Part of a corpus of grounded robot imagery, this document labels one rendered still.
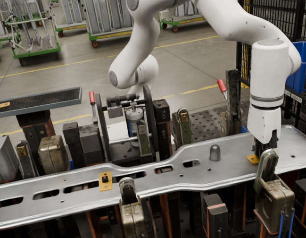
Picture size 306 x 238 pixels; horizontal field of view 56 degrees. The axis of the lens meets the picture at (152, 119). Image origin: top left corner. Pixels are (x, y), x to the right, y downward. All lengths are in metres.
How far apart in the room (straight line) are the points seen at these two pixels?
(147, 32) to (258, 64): 0.45
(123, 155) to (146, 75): 0.40
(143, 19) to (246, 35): 0.34
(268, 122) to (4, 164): 0.78
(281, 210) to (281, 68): 0.33
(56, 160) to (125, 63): 0.47
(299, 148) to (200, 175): 0.33
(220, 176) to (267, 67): 0.32
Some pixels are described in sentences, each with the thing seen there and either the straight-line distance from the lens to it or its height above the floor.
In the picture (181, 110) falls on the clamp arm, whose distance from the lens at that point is 0.97.
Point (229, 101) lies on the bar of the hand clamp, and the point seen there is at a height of 1.11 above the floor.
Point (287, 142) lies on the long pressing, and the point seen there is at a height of 1.00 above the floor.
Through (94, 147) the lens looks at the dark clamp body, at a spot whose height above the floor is 1.03.
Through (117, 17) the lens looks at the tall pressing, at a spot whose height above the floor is 0.59.
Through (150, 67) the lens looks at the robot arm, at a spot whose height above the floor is 1.16.
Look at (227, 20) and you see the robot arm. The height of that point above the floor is 1.40.
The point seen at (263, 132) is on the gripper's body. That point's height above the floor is 1.12.
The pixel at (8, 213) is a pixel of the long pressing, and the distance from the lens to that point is 0.89.
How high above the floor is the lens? 1.53
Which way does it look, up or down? 27 degrees down
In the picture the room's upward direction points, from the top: 7 degrees counter-clockwise
